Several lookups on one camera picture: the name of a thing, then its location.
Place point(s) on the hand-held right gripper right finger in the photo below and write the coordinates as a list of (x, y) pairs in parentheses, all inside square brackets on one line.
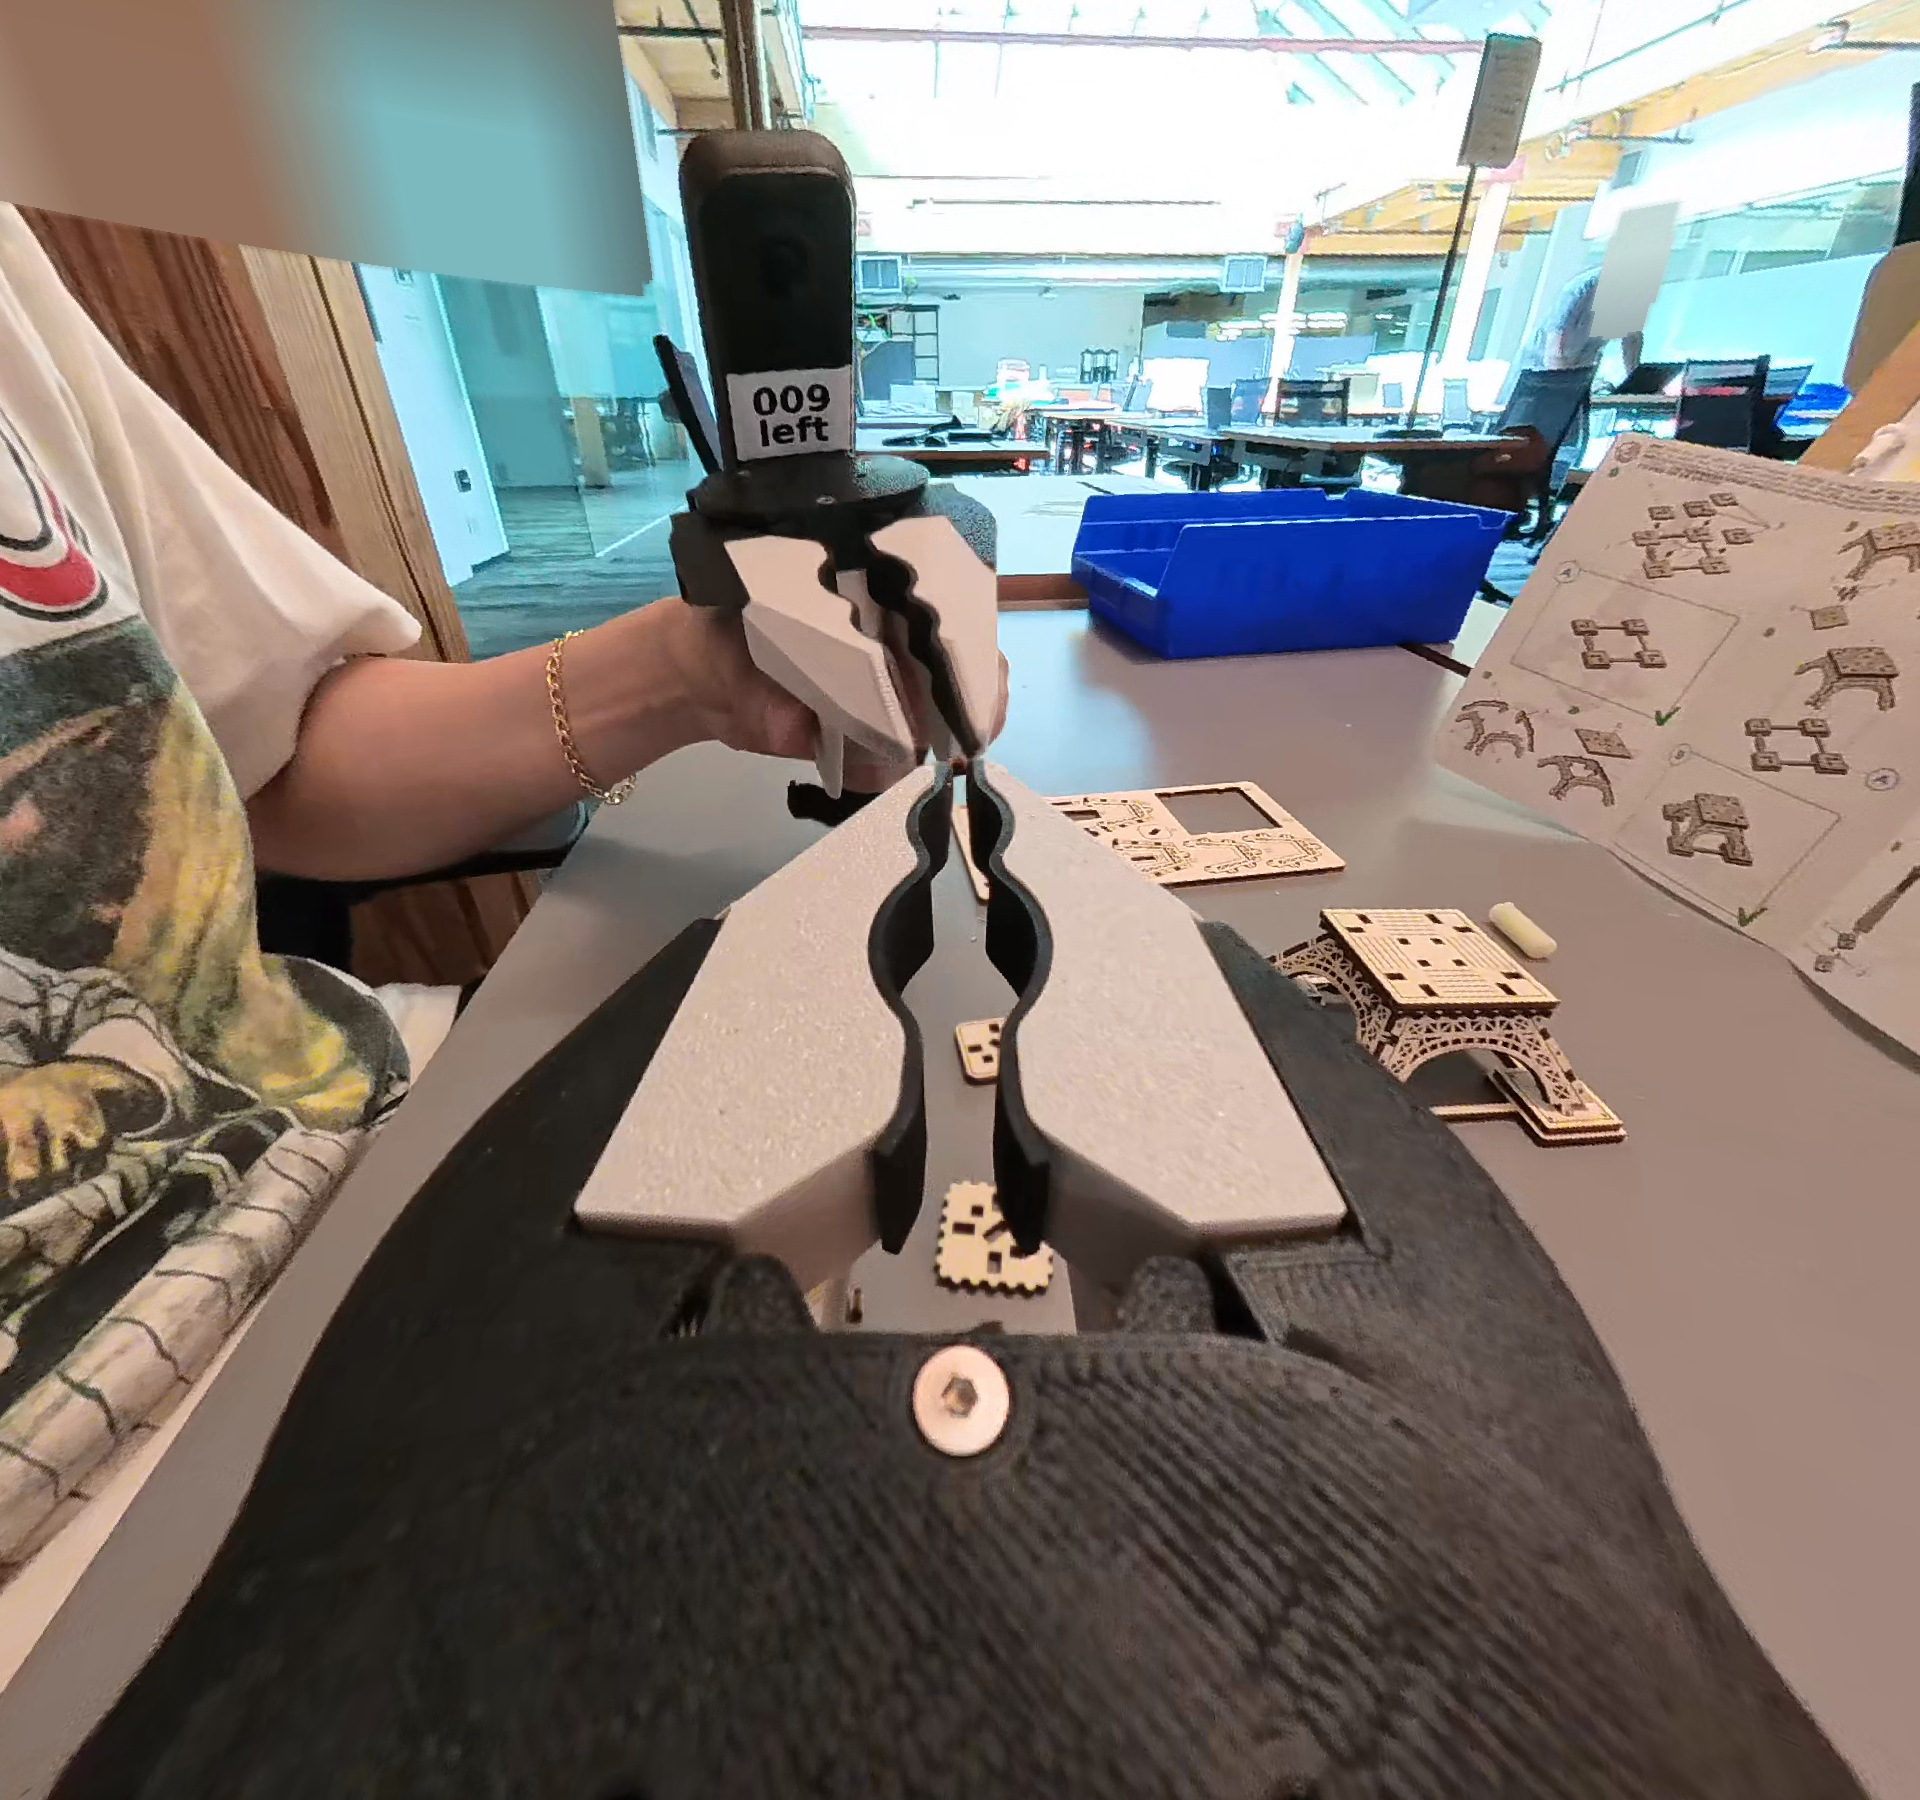
[(1169, 1079)]

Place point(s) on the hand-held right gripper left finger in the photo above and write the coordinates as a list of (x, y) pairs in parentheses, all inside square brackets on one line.
[(750, 1079)]

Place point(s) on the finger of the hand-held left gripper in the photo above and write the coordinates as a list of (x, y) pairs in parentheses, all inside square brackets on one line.
[(804, 614), (968, 614)]

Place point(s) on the wooden parts sheet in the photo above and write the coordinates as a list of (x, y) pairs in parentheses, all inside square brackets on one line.
[(1273, 856)]

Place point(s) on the person's left forearm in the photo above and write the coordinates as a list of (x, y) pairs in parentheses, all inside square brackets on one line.
[(450, 750)]

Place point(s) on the person's left hand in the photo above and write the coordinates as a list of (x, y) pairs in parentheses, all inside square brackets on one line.
[(735, 689)]

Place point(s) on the wood-edged side table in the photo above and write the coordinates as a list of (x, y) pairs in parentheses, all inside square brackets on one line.
[(1042, 525)]

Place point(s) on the black office chair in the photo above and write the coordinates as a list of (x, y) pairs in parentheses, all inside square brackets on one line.
[(684, 398), (1546, 437)]

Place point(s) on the small square wooden plate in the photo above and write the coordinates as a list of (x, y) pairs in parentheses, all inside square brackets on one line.
[(978, 1054), (968, 1253)]

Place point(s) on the background office desks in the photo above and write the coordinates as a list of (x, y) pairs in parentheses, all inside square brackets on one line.
[(1199, 437)]

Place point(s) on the wooden tower base model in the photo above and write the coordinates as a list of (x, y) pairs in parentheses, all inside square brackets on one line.
[(1440, 960)]

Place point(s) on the blue plastic bin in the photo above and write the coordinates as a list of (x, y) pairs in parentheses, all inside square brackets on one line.
[(1319, 586)]

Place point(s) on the small white wax stick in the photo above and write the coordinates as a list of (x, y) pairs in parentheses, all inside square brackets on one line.
[(1521, 932)]

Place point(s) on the person's printed shirt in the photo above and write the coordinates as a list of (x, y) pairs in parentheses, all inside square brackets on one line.
[(151, 932)]

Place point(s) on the diagram instruction sheet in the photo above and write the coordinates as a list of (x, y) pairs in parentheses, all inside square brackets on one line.
[(1725, 720)]

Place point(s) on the white sign on pole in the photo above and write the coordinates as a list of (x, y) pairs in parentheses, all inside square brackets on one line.
[(1501, 97)]

